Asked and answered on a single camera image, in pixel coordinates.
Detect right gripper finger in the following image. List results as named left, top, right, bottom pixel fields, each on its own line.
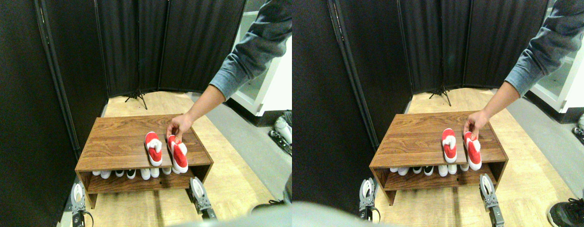
left=190, top=178, right=202, bottom=209
left=479, top=175, right=490, bottom=209
left=195, top=177, right=210, bottom=209
left=485, top=174, right=499, bottom=209

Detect red shoe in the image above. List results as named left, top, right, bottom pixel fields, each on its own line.
left=464, top=131, right=482, bottom=171
left=168, top=135, right=189, bottom=174
left=441, top=128, right=458, bottom=163
left=144, top=131, right=163, bottom=167

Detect person's hand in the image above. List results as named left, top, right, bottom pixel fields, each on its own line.
left=463, top=110, right=490, bottom=141
left=166, top=113, right=194, bottom=144

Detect brown shoe rack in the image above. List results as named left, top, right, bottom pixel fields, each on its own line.
left=370, top=109, right=509, bottom=206
left=75, top=113, right=214, bottom=209

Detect person's legs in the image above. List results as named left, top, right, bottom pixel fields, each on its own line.
left=548, top=166, right=584, bottom=227
left=252, top=173, right=292, bottom=213

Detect black curtain stand foot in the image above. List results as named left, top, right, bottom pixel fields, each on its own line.
left=124, top=87, right=148, bottom=110
left=428, top=84, right=452, bottom=106

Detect black curtain stand pole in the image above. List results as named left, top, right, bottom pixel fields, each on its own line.
left=324, top=0, right=380, bottom=149
left=33, top=0, right=81, bottom=160

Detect white shelf unit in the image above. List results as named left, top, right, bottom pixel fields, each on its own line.
left=530, top=5, right=584, bottom=113
left=230, top=10, right=292, bottom=116

